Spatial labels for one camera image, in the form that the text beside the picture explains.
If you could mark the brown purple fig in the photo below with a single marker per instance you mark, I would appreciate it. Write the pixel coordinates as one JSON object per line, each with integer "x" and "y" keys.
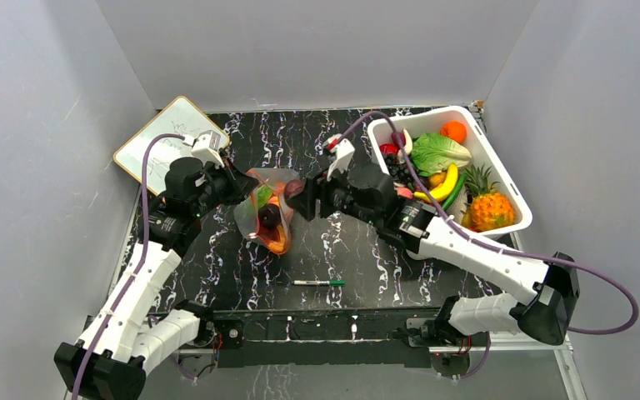
{"x": 293, "y": 188}

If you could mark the pineapple toy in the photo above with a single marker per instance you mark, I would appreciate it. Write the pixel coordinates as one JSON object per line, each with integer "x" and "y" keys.
{"x": 489, "y": 208}

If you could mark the green capped marker pen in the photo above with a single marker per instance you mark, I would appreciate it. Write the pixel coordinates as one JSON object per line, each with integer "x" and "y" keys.
{"x": 319, "y": 283}

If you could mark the yellow banana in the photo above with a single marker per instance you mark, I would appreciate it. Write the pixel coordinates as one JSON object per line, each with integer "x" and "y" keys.
{"x": 443, "y": 190}

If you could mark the green lettuce leaf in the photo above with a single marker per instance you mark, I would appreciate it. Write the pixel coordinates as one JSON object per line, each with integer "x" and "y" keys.
{"x": 433, "y": 153}

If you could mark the clear zip bag orange zipper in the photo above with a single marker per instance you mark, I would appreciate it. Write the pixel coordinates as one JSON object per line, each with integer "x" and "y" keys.
{"x": 271, "y": 183}

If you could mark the orange papaya slice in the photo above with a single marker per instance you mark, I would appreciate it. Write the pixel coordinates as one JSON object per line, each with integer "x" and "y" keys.
{"x": 276, "y": 239}

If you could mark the white plastic bin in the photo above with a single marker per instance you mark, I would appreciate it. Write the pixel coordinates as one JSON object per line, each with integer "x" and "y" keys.
{"x": 476, "y": 142}

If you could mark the purple onion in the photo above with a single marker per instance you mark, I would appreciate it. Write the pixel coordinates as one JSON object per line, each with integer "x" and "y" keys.
{"x": 398, "y": 139}

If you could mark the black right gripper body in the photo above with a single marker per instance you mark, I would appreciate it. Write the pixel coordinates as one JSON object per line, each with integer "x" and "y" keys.
{"x": 324, "y": 189}

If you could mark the small whiteboard yellow frame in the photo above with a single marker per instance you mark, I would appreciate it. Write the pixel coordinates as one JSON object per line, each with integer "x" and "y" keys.
{"x": 167, "y": 137}

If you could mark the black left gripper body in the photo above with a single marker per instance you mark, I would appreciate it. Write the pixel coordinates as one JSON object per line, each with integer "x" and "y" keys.
{"x": 220, "y": 186}

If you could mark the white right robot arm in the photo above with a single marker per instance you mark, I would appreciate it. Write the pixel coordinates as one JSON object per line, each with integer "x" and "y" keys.
{"x": 537, "y": 298}

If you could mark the green chili pepper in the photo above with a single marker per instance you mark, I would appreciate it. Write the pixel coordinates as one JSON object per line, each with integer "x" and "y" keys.
{"x": 450, "y": 200}

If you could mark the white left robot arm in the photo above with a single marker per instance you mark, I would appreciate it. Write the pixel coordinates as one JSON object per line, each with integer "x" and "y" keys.
{"x": 114, "y": 355}

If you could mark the white garlic wedge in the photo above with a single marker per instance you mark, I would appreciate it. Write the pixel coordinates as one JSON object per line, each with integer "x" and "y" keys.
{"x": 407, "y": 142}

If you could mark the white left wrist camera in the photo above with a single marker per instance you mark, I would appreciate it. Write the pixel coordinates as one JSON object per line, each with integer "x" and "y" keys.
{"x": 208, "y": 145}

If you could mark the dark grape bunch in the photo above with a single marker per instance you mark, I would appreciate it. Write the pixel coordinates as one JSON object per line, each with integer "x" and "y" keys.
{"x": 398, "y": 171}

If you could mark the orange fruit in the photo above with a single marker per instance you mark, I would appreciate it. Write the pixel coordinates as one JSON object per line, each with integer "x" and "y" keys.
{"x": 454, "y": 130}

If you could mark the red apple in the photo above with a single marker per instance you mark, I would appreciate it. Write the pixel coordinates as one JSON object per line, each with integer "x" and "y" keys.
{"x": 388, "y": 149}

